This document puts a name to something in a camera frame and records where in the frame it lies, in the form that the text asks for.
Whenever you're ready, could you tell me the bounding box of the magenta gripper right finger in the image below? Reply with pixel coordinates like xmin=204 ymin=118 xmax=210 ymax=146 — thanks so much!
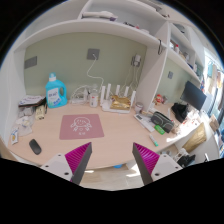
xmin=131 ymin=142 xmax=183 ymax=186

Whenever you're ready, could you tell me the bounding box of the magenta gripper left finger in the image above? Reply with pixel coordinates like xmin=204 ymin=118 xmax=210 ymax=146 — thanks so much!
xmin=41 ymin=141 xmax=93 ymax=186

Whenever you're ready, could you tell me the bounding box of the pink mouse pad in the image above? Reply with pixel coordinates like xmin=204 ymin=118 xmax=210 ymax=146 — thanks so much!
xmin=59 ymin=114 xmax=104 ymax=140

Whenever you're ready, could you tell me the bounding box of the green marker pen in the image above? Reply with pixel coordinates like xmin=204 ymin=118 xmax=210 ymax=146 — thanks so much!
xmin=149 ymin=134 xmax=159 ymax=147

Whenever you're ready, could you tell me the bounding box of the green small box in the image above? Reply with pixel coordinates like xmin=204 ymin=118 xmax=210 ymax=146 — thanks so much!
xmin=154 ymin=125 xmax=165 ymax=135

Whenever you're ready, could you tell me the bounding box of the black pencil case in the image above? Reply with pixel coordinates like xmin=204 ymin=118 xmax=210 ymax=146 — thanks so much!
xmin=151 ymin=112 xmax=174 ymax=133

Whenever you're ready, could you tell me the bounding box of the white power strip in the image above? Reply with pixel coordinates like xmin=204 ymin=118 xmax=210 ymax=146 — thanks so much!
xmin=70 ymin=97 xmax=87 ymax=104

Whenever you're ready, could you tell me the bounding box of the black bag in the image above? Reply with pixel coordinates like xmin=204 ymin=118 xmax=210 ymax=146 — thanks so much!
xmin=171 ymin=103 xmax=188 ymax=123

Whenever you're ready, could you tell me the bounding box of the white wifi router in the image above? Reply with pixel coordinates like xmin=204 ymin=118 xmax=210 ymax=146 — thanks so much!
xmin=100 ymin=84 xmax=136 ymax=114

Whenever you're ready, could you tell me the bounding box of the gold foil bag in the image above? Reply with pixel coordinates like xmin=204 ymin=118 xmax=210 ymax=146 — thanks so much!
xmin=110 ymin=95 xmax=131 ymax=110

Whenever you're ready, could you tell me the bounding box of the blue detergent bottle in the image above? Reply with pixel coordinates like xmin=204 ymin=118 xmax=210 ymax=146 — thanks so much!
xmin=45 ymin=72 xmax=67 ymax=108

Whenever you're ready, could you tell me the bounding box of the small snack packet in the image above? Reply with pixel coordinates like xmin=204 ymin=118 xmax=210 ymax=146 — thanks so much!
xmin=11 ymin=127 xmax=19 ymax=145

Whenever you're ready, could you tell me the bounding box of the black computer monitor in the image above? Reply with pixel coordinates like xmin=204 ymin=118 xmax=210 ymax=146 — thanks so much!
xmin=180 ymin=81 xmax=207 ymax=111

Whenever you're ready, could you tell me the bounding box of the white charger with cable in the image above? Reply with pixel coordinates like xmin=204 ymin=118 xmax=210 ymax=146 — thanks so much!
xmin=131 ymin=54 xmax=141 ymax=67

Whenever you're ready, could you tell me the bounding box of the grey wall socket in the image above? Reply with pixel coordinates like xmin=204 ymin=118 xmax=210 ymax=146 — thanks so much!
xmin=87 ymin=48 xmax=100 ymax=60

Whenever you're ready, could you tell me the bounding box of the white wall shelf unit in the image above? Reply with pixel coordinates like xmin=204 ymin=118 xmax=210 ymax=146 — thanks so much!
xmin=16 ymin=0 xmax=204 ymax=108

